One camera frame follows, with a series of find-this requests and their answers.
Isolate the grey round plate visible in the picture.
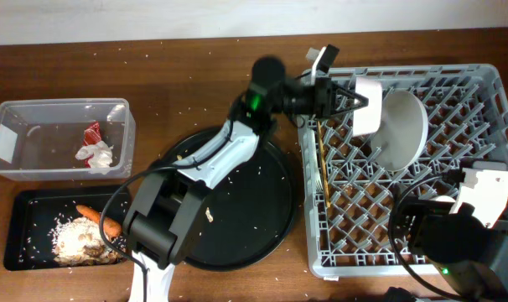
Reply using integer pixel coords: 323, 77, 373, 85
371, 91, 428, 172

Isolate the wooden chopstick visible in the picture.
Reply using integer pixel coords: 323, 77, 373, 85
316, 121, 331, 209

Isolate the white plastic fork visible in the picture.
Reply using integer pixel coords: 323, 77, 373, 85
309, 129, 324, 193

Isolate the white tissue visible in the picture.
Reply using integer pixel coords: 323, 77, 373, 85
75, 141, 112, 174

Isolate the red snack wrapper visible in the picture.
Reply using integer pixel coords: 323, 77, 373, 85
77, 122, 102, 168

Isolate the orange carrot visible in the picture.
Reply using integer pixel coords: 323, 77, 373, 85
75, 205, 122, 238

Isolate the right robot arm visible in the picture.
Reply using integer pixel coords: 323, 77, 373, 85
387, 164, 508, 301

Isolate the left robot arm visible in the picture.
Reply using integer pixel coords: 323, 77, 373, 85
118, 56, 382, 301

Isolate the grey plastic dishwasher rack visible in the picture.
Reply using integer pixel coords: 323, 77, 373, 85
298, 64, 508, 280

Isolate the round black tray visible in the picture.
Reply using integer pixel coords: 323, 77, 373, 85
153, 126, 299, 273

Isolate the food scraps pile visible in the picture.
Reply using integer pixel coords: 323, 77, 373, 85
49, 217, 123, 267

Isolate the clear plastic bin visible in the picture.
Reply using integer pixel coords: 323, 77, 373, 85
0, 98, 136, 181

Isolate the black rectangular tray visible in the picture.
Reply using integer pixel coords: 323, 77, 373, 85
3, 185, 127, 271

